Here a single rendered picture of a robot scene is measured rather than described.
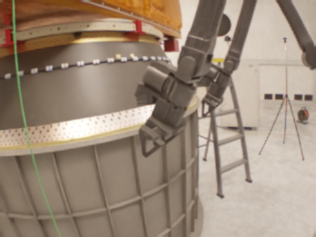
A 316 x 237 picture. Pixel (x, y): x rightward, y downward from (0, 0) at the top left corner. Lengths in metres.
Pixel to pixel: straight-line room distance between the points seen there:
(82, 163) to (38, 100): 0.36
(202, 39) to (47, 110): 0.75
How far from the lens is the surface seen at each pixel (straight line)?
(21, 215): 1.22
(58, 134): 0.93
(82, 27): 1.15
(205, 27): 0.46
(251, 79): 4.60
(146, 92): 0.53
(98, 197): 1.06
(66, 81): 1.03
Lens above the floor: 1.42
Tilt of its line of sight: 13 degrees down
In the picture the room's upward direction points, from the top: 4 degrees counter-clockwise
